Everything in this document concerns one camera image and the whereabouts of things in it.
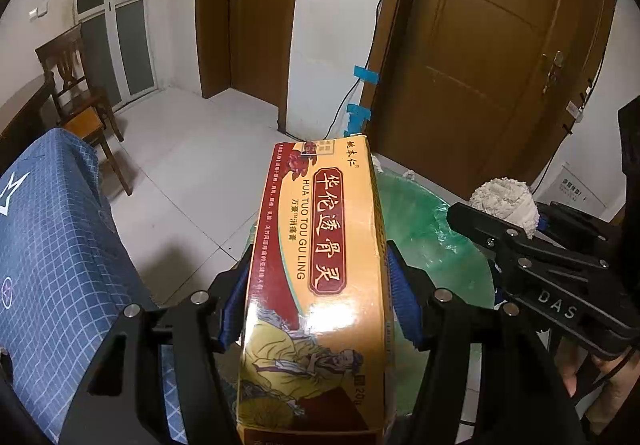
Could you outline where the yellow medicine box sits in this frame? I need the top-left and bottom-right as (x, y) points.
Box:
(235, 135), (396, 445)

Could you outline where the person's right hand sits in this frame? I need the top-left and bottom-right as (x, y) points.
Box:
(554, 339), (640, 422)

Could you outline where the black floor cable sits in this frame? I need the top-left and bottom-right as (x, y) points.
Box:
(320, 0), (396, 141)

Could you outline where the green plastic basin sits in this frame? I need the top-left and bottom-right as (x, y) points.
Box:
(242, 160), (498, 431)

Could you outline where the white paper notice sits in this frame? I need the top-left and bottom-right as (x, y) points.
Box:
(542, 162), (601, 217)

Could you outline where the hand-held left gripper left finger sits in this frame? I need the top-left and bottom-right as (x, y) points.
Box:
(50, 252), (256, 445)

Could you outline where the white tissue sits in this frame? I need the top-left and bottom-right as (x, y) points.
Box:
(468, 178), (540, 240)

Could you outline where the frosted glass door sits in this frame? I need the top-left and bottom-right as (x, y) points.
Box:
(72, 0), (161, 103)

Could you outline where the panelled brown wooden door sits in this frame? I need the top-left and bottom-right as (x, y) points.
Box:
(367, 0), (621, 221)

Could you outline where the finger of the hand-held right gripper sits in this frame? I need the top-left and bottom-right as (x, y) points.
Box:
(536, 200), (622, 267)
(446, 202), (622, 312)

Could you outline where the round dark wooden table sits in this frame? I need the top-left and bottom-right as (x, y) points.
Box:
(0, 75), (57, 171)

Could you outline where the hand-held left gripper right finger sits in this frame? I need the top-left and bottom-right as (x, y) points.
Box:
(385, 240), (591, 445)

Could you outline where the plain brown wooden door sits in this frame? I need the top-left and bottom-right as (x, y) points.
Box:
(195, 0), (306, 133)

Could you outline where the wooden chair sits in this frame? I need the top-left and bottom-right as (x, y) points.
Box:
(35, 22), (133, 196)

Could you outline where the white wall socket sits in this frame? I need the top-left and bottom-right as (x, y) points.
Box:
(566, 85), (596, 122)

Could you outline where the metal door handle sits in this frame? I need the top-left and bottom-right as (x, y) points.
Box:
(542, 50), (566, 98)

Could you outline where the blue printed tablecloth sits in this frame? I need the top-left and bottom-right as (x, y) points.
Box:
(0, 128), (241, 445)

